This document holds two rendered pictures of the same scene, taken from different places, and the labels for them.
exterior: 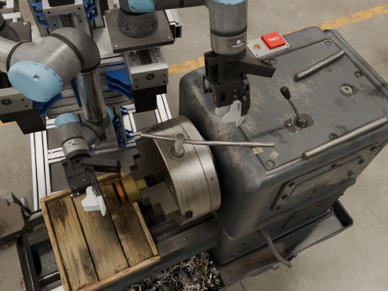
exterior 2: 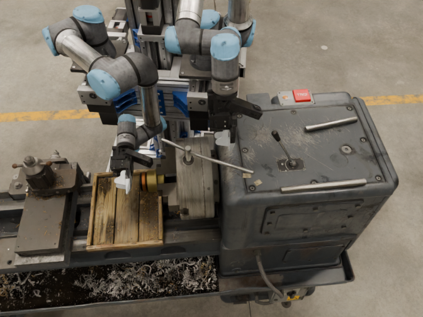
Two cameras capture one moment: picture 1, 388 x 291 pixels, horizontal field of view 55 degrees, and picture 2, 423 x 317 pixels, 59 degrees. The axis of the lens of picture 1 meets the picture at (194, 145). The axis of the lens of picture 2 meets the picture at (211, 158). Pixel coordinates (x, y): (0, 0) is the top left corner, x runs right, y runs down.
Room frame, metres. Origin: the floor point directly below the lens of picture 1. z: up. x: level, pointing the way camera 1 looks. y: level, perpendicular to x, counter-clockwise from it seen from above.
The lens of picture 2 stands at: (-0.14, -0.34, 2.31)
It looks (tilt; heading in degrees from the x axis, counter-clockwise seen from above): 55 degrees down; 24
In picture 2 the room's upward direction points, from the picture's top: straight up
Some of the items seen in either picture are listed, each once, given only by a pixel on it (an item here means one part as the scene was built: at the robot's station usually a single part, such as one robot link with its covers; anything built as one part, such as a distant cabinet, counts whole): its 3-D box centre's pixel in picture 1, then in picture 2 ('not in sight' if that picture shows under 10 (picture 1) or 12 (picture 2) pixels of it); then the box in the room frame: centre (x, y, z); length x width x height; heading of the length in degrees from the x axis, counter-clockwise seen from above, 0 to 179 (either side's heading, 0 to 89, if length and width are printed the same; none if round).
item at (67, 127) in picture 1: (69, 131); (126, 128); (0.65, 0.40, 1.09); 0.11 x 0.08 x 0.09; 28
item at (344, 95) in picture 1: (280, 127); (291, 169); (0.76, -0.29, 1.06); 0.59 x 0.48 x 0.39; 119
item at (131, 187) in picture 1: (130, 189); (153, 180); (0.47, 0.18, 1.08); 0.09 x 0.09 x 0.09; 29
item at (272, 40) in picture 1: (273, 41); (301, 95); (0.96, -0.23, 1.26); 0.06 x 0.06 x 0.02; 29
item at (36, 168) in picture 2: not in sight; (32, 165); (0.32, 0.61, 1.13); 0.08 x 0.08 x 0.03
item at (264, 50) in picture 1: (265, 49); (294, 102); (0.95, -0.21, 1.23); 0.13 x 0.08 x 0.05; 119
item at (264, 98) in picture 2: not in sight; (258, 102); (0.88, -0.09, 1.24); 0.09 x 0.08 x 0.03; 119
